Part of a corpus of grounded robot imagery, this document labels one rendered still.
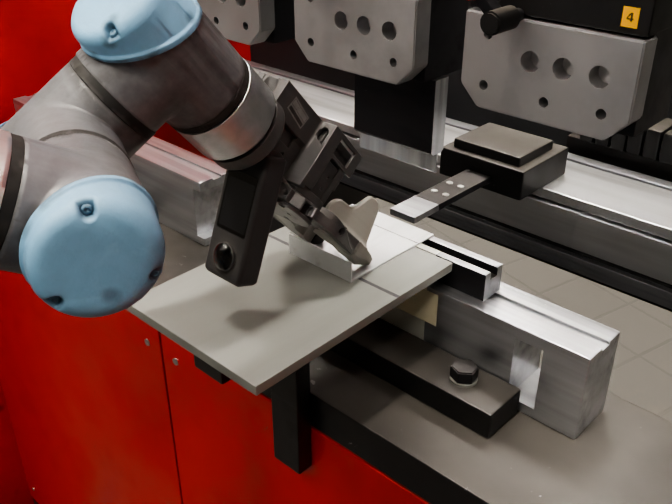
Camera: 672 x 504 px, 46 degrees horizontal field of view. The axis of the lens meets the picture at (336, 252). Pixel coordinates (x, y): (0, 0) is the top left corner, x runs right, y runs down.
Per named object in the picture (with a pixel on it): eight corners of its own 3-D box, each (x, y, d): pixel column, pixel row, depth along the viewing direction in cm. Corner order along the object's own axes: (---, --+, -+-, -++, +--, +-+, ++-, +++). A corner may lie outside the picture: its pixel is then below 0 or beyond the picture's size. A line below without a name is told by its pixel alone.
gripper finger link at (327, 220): (369, 243, 71) (308, 191, 66) (361, 258, 71) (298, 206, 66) (338, 233, 75) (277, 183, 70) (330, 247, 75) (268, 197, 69)
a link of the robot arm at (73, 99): (-39, 209, 48) (89, 84, 47) (-40, 146, 57) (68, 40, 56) (61, 280, 52) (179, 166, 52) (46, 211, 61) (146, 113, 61)
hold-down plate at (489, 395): (270, 317, 92) (269, 296, 90) (303, 299, 95) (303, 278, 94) (488, 440, 74) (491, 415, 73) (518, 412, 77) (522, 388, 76)
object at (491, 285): (335, 235, 89) (335, 212, 88) (352, 226, 91) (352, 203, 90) (483, 301, 77) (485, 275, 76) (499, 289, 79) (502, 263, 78)
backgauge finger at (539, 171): (361, 212, 91) (361, 172, 89) (486, 150, 108) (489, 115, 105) (445, 246, 84) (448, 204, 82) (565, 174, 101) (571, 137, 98)
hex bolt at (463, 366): (443, 379, 77) (444, 366, 76) (460, 366, 79) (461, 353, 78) (467, 391, 76) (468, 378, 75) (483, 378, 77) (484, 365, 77)
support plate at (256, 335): (125, 310, 73) (124, 300, 72) (322, 215, 89) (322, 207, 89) (256, 396, 62) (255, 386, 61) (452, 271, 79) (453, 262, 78)
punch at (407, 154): (353, 149, 83) (354, 60, 78) (366, 144, 84) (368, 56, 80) (429, 175, 77) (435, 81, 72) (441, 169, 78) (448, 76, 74)
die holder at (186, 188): (23, 151, 136) (11, 98, 132) (54, 141, 140) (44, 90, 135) (205, 247, 107) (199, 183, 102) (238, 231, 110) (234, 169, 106)
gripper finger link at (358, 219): (412, 227, 76) (355, 174, 70) (381, 279, 75) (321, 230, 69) (391, 221, 79) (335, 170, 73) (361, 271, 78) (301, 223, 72)
